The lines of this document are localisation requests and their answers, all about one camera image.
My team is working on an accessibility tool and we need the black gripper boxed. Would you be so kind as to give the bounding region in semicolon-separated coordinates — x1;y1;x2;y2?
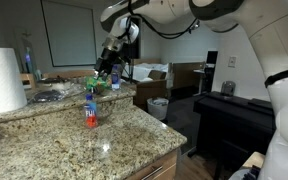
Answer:
94;36;124;77

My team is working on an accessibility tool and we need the water bottle with red label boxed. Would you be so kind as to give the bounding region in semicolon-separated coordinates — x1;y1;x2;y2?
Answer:
84;94;97;128

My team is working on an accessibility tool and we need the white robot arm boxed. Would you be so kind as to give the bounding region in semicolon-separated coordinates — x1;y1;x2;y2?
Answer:
95;0;288;180

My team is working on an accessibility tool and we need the tall water bottle at back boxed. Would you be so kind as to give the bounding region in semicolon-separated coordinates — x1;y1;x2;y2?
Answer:
111;65;121;91

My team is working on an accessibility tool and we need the black plastic bag on counter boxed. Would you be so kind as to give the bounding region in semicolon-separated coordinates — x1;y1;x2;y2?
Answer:
32;90;63;103

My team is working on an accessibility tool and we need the white trash bin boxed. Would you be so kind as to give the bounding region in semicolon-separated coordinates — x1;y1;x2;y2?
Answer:
147;98;169;120

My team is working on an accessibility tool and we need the white paper towel roll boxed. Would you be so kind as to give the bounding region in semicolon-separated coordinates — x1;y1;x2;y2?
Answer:
0;48;27;113

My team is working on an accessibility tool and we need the black piano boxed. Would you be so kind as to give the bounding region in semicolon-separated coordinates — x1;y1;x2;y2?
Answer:
193;91;276;180

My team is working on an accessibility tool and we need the wall light switch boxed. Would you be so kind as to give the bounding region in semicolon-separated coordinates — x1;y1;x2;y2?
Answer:
228;56;237;68

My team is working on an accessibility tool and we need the metal drawer handle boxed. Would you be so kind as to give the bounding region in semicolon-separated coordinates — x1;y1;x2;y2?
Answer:
141;166;163;180

